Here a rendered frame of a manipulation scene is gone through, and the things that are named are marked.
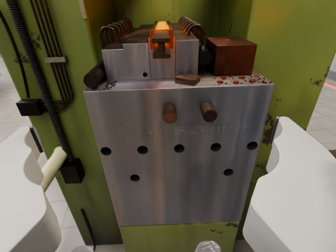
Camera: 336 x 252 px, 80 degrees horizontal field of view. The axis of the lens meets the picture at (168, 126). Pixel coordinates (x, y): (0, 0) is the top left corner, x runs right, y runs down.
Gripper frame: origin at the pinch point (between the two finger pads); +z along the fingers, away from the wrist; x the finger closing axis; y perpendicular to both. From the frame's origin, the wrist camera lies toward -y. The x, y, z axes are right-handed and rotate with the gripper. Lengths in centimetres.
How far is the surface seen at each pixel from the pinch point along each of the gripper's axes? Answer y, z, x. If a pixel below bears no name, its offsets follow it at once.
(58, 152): 36, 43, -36
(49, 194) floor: 100, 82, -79
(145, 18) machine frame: 0, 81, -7
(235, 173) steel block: 32.4, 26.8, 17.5
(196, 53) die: 3.5, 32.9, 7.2
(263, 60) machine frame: 9, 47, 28
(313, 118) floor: 100, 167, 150
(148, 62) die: 5.1, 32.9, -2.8
